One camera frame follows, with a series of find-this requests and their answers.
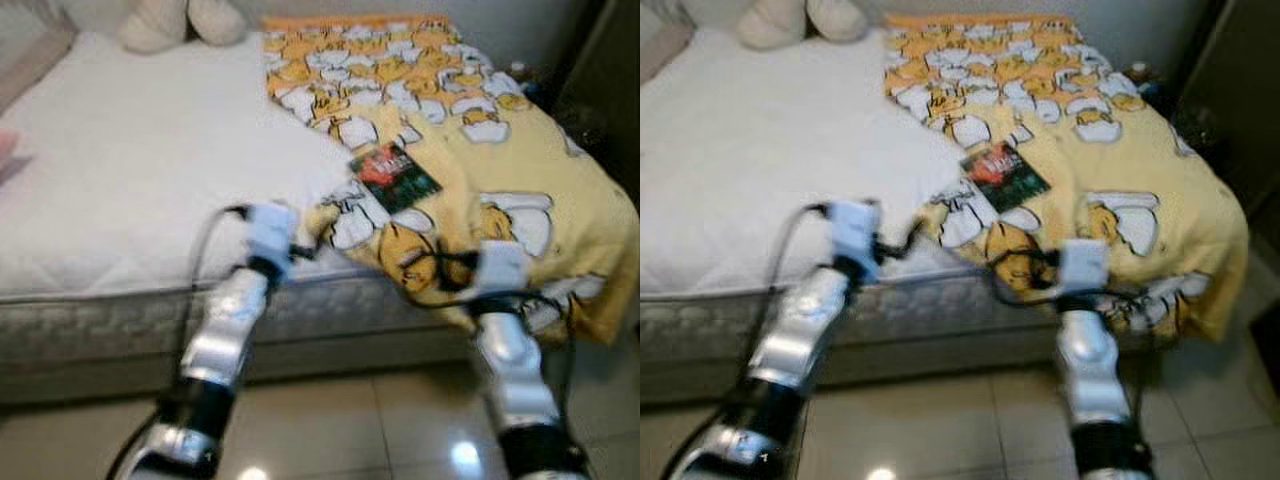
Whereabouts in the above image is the cream plush toy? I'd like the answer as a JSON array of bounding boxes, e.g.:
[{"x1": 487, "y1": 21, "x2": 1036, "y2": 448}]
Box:
[
  {"x1": 115, "y1": 0, "x2": 248, "y2": 53},
  {"x1": 735, "y1": 0, "x2": 869, "y2": 49}
]

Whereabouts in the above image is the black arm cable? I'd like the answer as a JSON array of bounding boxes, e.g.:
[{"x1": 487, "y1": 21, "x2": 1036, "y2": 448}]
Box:
[
  {"x1": 768, "y1": 201, "x2": 833, "y2": 343},
  {"x1": 985, "y1": 245, "x2": 1151, "y2": 401},
  {"x1": 395, "y1": 245, "x2": 578, "y2": 403},
  {"x1": 183, "y1": 203, "x2": 251, "y2": 353}
]

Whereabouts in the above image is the dark red green book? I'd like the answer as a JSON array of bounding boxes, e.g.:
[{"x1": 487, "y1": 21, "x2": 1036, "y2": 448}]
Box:
[
  {"x1": 960, "y1": 141, "x2": 1051, "y2": 213},
  {"x1": 350, "y1": 143, "x2": 443, "y2": 214}
]

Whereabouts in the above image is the beige bed base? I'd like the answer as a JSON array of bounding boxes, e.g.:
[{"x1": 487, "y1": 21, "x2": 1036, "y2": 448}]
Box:
[
  {"x1": 0, "y1": 328, "x2": 481, "y2": 406},
  {"x1": 640, "y1": 330, "x2": 1071, "y2": 406}
]

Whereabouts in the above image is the white quilted mattress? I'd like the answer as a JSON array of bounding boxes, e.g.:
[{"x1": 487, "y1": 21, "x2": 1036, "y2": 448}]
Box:
[
  {"x1": 640, "y1": 25, "x2": 1071, "y2": 376},
  {"x1": 0, "y1": 28, "x2": 481, "y2": 376}
]

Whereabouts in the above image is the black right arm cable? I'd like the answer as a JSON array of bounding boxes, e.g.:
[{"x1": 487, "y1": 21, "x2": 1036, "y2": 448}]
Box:
[
  {"x1": 985, "y1": 245, "x2": 1151, "y2": 401},
  {"x1": 395, "y1": 245, "x2": 578, "y2": 403}
]

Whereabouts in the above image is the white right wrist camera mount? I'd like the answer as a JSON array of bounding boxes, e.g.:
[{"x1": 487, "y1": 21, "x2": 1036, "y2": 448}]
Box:
[
  {"x1": 478, "y1": 243, "x2": 531, "y2": 299},
  {"x1": 1058, "y1": 240, "x2": 1111, "y2": 298}
]

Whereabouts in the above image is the white capped blue bottle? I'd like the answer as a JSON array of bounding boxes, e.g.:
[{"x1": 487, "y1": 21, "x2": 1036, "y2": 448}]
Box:
[
  {"x1": 1128, "y1": 62, "x2": 1171, "y2": 101},
  {"x1": 512, "y1": 62, "x2": 546, "y2": 101}
]

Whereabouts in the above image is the dark wooden cabinet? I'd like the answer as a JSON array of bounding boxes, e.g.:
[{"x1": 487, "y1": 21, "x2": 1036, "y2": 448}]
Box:
[
  {"x1": 550, "y1": 0, "x2": 641, "y2": 201},
  {"x1": 1175, "y1": 0, "x2": 1280, "y2": 261}
]

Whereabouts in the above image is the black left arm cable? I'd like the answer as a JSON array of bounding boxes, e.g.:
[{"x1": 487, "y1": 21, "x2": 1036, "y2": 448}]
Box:
[
  {"x1": 768, "y1": 201, "x2": 833, "y2": 343},
  {"x1": 183, "y1": 203, "x2": 251, "y2": 353}
]

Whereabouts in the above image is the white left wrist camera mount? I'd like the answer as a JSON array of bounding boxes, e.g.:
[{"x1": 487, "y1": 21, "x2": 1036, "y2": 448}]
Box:
[
  {"x1": 825, "y1": 200, "x2": 881, "y2": 271},
  {"x1": 243, "y1": 203, "x2": 299, "y2": 266}
]

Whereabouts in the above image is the yellow cartoon print blanket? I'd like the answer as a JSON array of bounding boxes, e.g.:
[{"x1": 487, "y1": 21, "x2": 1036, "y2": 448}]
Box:
[
  {"x1": 882, "y1": 14, "x2": 1251, "y2": 341},
  {"x1": 262, "y1": 15, "x2": 639, "y2": 346}
]

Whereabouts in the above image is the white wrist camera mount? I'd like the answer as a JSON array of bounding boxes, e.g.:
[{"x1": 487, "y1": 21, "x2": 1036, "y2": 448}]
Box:
[
  {"x1": 243, "y1": 203, "x2": 299, "y2": 266},
  {"x1": 1058, "y1": 240, "x2": 1111, "y2": 298},
  {"x1": 825, "y1": 200, "x2": 881, "y2": 271},
  {"x1": 478, "y1": 243, "x2": 531, "y2": 299}
]

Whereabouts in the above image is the black mesh basket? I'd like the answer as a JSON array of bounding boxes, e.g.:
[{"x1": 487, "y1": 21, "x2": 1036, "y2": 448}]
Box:
[
  {"x1": 565, "y1": 100, "x2": 611, "y2": 151},
  {"x1": 1185, "y1": 100, "x2": 1231, "y2": 151}
]

